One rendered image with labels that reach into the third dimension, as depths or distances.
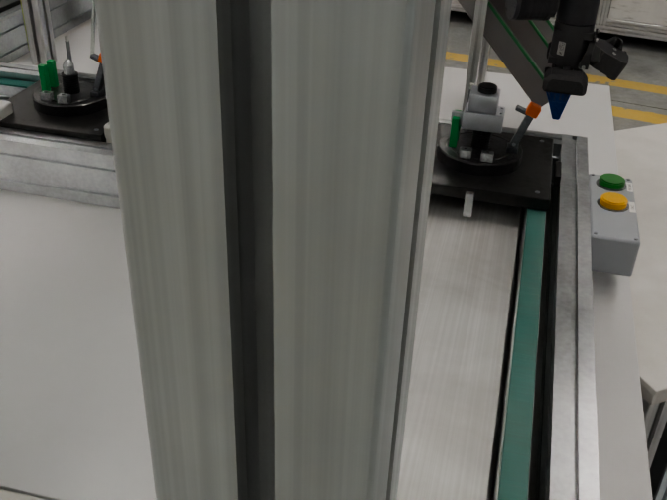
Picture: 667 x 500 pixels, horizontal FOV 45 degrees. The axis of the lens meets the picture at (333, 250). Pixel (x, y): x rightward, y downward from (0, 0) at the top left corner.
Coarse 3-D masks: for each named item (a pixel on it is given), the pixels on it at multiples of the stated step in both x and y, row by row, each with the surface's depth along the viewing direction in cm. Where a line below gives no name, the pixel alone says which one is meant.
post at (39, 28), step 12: (24, 0) 187; (36, 0) 186; (24, 12) 189; (36, 12) 188; (48, 12) 191; (36, 24) 189; (48, 24) 192; (36, 36) 193; (48, 36) 193; (36, 48) 193; (48, 48) 193; (36, 60) 194
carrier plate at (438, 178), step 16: (448, 128) 143; (528, 144) 139; (544, 144) 139; (528, 160) 133; (544, 160) 134; (448, 176) 127; (464, 176) 128; (480, 176) 128; (496, 176) 128; (512, 176) 128; (528, 176) 128; (544, 176) 129; (432, 192) 126; (448, 192) 125; (464, 192) 125; (480, 192) 124; (496, 192) 123; (512, 192) 123; (528, 192) 123; (544, 192) 124; (544, 208) 123
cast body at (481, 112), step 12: (480, 84) 127; (492, 84) 127; (480, 96) 126; (492, 96) 126; (468, 108) 128; (480, 108) 127; (492, 108) 127; (504, 108) 130; (468, 120) 129; (480, 120) 128; (492, 120) 128; (492, 132) 129
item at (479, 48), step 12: (480, 0) 140; (480, 12) 141; (480, 24) 141; (480, 36) 142; (480, 48) 144; (468, 60) 145; (480, 60) 177; (468, 72) 146; (480, 72) 179; (468, 84) 147
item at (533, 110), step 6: (516, 108) 127; (522, 108) 128; (528, 108) 127; (534, 108) 126; (540, 108) 127; (528, 114) 127; (534, 114) 127; (522, 120) 129; (528, 120) 128; (522, 126) 128; (528, 126) 128; (516, 132) 129; (522, 132) 129; (516, 138) 130; (510, 144) 130; (516, 144) 130
